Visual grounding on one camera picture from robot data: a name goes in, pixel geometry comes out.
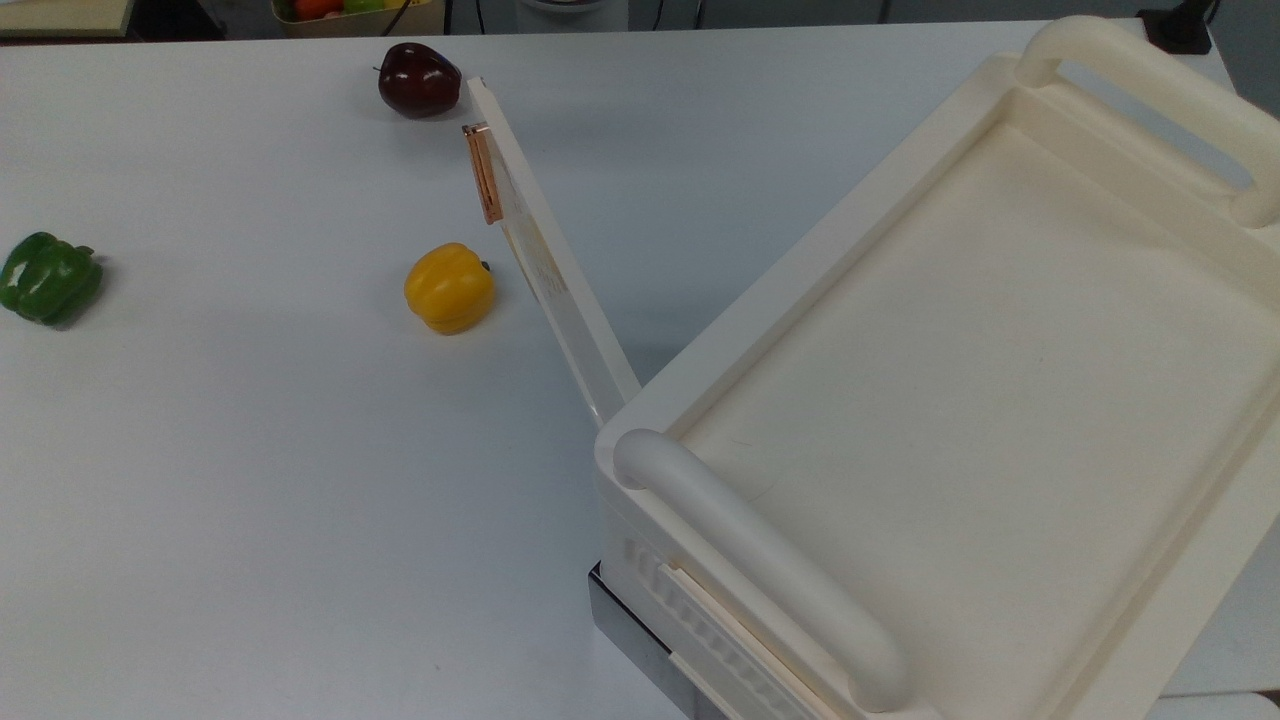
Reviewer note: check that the cream cabinet door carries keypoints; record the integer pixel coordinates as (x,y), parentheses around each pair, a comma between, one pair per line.
(560,290)

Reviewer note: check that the cream plastic cabinet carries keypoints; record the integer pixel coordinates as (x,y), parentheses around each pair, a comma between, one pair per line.
(980,400)

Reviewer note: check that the yellow bell pepper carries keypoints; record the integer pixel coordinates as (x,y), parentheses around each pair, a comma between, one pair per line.
(449,288)

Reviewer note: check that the white round container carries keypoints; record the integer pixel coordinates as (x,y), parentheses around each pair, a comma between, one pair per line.
(570,15)

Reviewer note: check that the dark red apple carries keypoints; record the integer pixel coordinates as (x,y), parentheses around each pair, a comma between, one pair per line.
(418,80)

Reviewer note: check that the yellow fruit basket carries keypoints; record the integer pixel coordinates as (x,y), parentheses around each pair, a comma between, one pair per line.
(420,20)

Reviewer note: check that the red fruit in basket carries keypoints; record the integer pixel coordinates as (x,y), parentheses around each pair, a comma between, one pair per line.
(318,8)

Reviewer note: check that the green bell pepper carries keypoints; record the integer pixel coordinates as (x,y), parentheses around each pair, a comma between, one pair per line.
(48,278)

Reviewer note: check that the wooden board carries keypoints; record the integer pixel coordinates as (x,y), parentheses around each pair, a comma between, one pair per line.
(60,15)

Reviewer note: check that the grey metal base plate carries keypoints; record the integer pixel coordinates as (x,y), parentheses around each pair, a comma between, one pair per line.
(635,635)

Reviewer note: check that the black clamp mount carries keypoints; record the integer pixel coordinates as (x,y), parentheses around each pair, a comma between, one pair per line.
(1180,25)

